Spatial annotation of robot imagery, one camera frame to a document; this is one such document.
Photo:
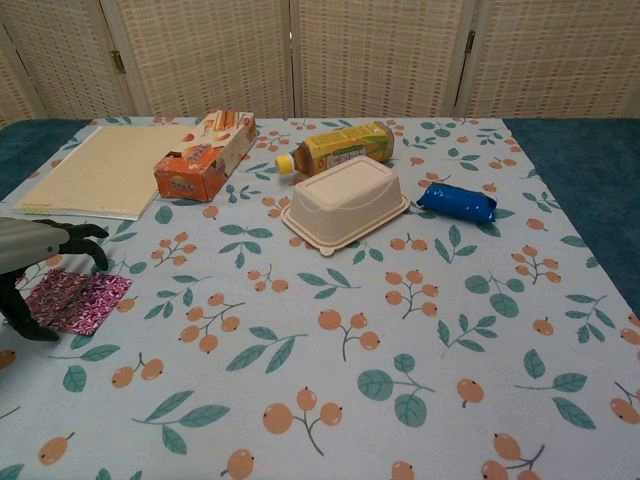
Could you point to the cream paper pad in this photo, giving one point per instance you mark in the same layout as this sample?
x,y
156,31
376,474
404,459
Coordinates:
x,y
100,170

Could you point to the orange biscuit box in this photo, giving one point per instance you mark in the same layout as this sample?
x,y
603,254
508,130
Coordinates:
x,y
205,160

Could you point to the floral fruit print tablecloth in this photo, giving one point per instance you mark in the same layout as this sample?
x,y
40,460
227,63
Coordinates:
x,y
320,350

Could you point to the blue foil snack packet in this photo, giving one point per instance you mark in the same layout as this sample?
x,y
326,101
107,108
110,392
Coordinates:
x,y
457,202

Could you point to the brass screen hinge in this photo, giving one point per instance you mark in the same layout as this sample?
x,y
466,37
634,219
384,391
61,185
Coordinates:
x,y
470,42
116,61

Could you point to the beige pulp food container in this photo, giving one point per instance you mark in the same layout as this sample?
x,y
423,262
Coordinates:
x,y
345,200

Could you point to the yellow label drink bottle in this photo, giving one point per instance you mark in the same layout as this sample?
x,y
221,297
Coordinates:
x,y
345,145

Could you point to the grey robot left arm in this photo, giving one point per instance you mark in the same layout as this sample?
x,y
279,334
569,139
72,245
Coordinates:
x,y
25,242

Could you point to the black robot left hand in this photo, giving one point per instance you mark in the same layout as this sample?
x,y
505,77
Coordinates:
x,y
80,242

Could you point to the woven folding screen panel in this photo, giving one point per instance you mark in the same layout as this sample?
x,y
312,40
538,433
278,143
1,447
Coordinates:
x,y
380,55
10,85
205,55
65,60
555,55

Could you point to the magenta patterned cloth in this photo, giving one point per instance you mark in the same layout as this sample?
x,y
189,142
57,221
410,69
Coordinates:
x,y
102,300

